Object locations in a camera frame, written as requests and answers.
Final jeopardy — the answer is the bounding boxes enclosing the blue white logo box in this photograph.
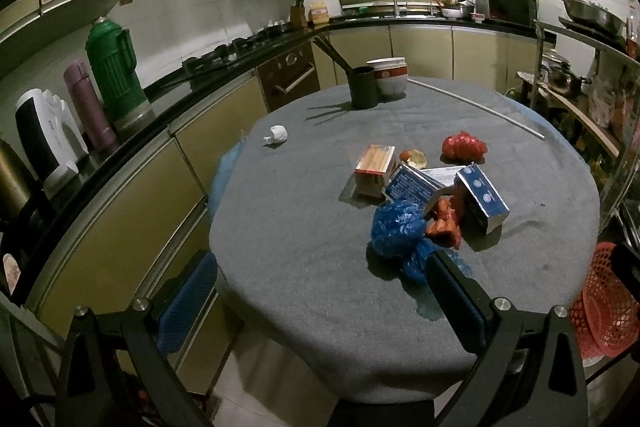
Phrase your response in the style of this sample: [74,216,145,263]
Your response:
[454,164,510,235]

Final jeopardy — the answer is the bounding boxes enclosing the blue printed box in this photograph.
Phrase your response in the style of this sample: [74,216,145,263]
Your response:
[382,164,451,212]

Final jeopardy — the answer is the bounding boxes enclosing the beige kitchen base cabinets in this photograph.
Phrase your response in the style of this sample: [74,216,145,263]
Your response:
[20,19,556,358]

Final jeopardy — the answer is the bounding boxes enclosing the plastic bag of goods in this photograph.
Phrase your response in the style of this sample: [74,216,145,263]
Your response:
[587,57,631,130]

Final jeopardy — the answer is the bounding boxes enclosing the built-in dark oven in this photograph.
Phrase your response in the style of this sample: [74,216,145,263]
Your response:
[257,43,321,112]

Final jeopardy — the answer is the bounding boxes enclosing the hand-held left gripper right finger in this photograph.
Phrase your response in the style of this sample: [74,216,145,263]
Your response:
[425,249,588,427]

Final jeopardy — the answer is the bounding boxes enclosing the white tissue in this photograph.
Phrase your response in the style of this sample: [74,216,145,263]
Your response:
[263,125,290,148]

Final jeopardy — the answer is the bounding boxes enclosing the red cap bottle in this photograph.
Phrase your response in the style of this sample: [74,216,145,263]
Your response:
[625,4,640,55]

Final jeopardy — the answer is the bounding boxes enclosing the orange seasoning bag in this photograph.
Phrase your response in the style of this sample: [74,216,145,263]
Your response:
[308,0,330,25]

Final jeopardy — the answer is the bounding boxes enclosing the white bowl red band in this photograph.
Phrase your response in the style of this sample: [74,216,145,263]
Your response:
[366,57,407,72]
[371,68,408,102]

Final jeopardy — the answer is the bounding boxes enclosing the orange peel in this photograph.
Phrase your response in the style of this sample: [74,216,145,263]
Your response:
[398,149,430,170]

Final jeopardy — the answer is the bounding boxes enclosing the black gas stove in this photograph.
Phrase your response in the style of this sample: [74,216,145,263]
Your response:
[182,34,281,75]

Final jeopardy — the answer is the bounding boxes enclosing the blue table cover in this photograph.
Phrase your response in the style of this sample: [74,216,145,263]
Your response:
[207,97,568,220]

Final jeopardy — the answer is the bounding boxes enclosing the purple thermos bottle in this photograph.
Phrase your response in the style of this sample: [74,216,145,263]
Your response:
[63,59,118,155]

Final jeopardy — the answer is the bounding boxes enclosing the large metal basin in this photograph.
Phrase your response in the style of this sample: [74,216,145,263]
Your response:
[559,0,626,35]

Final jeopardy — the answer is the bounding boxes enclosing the red plastic basket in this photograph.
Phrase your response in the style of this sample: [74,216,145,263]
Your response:
[570,241,640,358]

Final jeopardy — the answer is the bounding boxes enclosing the dark gold thermos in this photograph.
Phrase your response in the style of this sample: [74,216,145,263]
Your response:
[0,139,48,233]

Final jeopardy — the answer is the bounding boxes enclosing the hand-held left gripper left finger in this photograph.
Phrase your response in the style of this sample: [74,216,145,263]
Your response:
[55,251,236,427]

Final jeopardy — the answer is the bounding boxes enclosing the black chopstick cup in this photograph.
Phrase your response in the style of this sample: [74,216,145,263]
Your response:
[351,66,379,110]

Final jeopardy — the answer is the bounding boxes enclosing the red plastic bag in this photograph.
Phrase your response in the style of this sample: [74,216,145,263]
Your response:
[441,131,488,165]

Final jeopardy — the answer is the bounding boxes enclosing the steel pot with lid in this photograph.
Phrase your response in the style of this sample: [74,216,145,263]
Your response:
[542,52,591,95]

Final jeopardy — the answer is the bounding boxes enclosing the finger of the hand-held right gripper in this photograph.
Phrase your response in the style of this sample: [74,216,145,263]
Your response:
[612,243,640,303]

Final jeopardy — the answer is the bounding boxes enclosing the microwave oven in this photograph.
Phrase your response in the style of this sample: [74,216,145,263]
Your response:
[474,0,538,26]

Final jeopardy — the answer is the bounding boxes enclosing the long white tube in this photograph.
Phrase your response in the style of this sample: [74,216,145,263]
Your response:
[407,77,546,142]

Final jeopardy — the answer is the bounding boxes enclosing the orange medicine box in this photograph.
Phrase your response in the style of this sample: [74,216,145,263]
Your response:
[354,144,398,200]

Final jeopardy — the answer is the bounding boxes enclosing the orange snack packet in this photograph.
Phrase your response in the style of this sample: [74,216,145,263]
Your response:
[425,197,463,250]

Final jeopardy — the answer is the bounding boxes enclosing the white electric heater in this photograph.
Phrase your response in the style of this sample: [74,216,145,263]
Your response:
[15,89,90,198]

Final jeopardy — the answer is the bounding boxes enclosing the green thermos jug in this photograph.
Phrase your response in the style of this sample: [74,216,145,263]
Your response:
[85,18,151,128]

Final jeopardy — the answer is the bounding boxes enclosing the blue plastic bag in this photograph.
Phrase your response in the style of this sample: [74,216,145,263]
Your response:
[370,199,473,283]

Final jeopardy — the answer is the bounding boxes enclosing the metal glass shelf rack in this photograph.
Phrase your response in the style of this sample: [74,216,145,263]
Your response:
[532,19,640,258]

